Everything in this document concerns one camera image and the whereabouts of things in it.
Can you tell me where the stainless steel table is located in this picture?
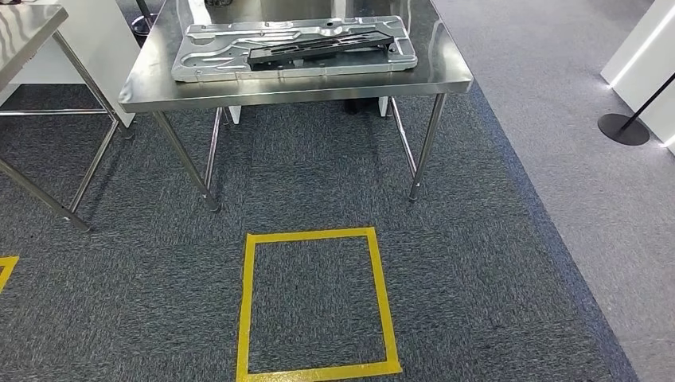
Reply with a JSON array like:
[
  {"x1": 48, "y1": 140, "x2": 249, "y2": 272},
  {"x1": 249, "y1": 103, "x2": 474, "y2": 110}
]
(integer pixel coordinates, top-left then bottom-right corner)
[{"x1": 0, "y1": 4, "x2": 134, "y2": 233}]

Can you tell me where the black plastic plate bracket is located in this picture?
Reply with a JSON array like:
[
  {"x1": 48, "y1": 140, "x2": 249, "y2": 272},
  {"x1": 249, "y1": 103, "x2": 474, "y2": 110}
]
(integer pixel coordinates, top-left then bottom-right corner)
[{"x1": 246, "y1": 30, "x2": 399, "y2": 69}]

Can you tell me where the stamped silver metal panel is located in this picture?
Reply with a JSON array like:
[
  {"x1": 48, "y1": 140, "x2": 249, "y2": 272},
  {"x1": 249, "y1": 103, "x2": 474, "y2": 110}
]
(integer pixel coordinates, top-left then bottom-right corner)
[{"x1": 171, "y1": 15, "x2": 419, "y2": 84}]

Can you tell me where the dark stanchion with round base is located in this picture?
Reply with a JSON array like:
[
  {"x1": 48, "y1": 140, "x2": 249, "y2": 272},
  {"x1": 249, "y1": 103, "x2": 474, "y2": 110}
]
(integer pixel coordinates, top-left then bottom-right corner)
[{"x1": 131, "y1": 0, "x2": 159, "y2": 37}]

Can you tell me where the black stanchion post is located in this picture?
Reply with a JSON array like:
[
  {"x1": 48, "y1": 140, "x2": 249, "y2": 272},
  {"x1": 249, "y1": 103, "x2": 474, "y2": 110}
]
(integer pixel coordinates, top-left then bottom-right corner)
[{"x1": 597, "y1": 71, "x2": 675, "y2": 147}]

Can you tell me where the white cabinet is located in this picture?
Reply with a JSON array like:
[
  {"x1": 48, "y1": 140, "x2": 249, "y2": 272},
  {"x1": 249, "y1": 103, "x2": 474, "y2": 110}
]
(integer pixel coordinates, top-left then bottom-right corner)
[{"x1": 7, "y1": 0, "x2": 142, "y2": 129}]

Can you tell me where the stainless steel workbench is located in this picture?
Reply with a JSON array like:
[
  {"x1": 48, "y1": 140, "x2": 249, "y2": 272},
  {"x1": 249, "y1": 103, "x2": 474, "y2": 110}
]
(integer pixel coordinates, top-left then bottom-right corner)
[{"x1": 118, "y1": 0, "x2": 474, "y2": 213}]

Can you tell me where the white display partition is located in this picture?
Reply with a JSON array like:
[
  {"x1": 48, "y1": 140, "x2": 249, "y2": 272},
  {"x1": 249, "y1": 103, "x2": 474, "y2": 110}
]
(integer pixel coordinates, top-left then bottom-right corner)
[{"x1": 601, "y1": 0, "x2": 675, "y2": 157}]

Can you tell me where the yellow floor tape square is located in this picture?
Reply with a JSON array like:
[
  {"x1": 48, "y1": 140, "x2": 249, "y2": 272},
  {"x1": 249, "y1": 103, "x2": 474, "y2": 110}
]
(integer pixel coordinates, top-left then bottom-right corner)
[
  {"x1": 236, "y1": 228, "x2": 403, "y2": 382},
  {"x1": 0, "y1": 255, "x2": 20, "y2": 294}
]

